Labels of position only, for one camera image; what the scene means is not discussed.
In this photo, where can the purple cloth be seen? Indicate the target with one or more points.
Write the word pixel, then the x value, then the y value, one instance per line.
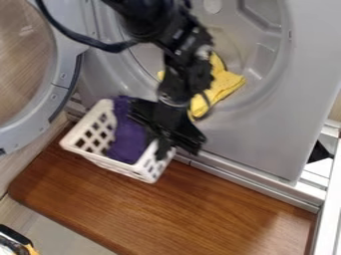
pixel 128 136

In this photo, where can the yellow cloth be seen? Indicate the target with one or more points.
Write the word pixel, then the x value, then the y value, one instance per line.
pixel 222 84

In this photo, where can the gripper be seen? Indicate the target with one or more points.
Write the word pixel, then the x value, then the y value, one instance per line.
pixel 171 121

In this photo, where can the white basket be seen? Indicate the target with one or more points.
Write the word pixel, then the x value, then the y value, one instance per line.
pixel 91 136

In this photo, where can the washing machine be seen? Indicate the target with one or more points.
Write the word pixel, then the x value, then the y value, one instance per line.
pixel 275 99

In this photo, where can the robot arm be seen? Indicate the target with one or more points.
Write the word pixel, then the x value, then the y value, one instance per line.
pixel 177 36

